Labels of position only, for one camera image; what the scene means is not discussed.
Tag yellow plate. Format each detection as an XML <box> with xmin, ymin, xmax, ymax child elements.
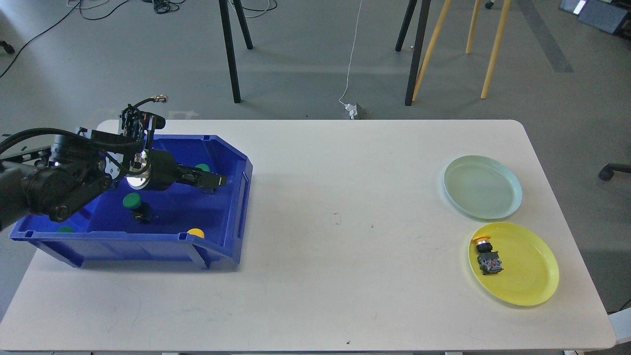
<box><xmin>467</xmin><ymin>222</ymin><xmax>560</xmax><ymax>307</ymax></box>

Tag light green plate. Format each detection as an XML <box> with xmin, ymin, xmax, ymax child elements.
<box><xmin>442</xmin><ymin>155</ymin><xmax>523</xmax><ymax>220</ymax></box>

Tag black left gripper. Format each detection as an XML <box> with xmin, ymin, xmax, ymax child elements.
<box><xmin>126</xmin><ymin>150</ymin><xmax>228</xmax><ymax>195</ymax></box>

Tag yellow push button front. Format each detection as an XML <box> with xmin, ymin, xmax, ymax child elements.
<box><xmin>187</xmin><ymin>228</ymin><xmax>205</xmax><ymax>239</ymax></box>

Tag white cable with plug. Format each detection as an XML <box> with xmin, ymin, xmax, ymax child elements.
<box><xmin>338</xmin><ymin>0</ymin><xmax>363</xmax><ymax>120</ymax></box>

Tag yellow wooden legs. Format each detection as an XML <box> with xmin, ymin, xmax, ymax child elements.
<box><xmin>411</xmin><ymin>0</ymin><xmax>511</xmax><ymax>102</ymax></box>

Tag black tripod legs left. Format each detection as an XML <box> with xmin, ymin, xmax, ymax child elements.
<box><xmin>218</xmin><ymin>0</ymin><xmax>253</xmax><ymax>104</ymax></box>

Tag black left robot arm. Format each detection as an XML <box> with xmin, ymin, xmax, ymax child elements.
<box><xmin>0</xmin><ymin>95</ymin><xmax>228</xmax><ymax>229</ymax></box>

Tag blue plastic storage bin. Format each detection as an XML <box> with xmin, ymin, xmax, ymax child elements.
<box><xmin>9</xmin><ymin>135</ymin><xmax>253</xmax><ymax>269</ymax></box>

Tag black floor cables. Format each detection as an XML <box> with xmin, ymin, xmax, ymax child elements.
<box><xmin>0</xmin><ymin>0</ymin><xmax>277</xmax><ymax>79</ymax></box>

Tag yellow push button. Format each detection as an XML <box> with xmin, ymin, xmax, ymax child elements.
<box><xmin>472</xmin><ymin>235</ymin><xmax>503</xmax><ymax>276</ymax></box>
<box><xmin>187</xmin><ymin>228</ymin><xmax>205</xmax><ymax>239</ymax></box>

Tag black chair caster base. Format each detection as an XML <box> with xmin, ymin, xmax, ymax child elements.
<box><xmin>598</xmin><ymin>163</ymin><xmax>631</xmax><ymax>181</ymax></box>

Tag black stand legs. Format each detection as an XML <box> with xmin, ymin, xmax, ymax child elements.
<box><xmin>395</xmin><ymin>0</ymin><xmax>432</xmax><ymax>107</ymax></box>

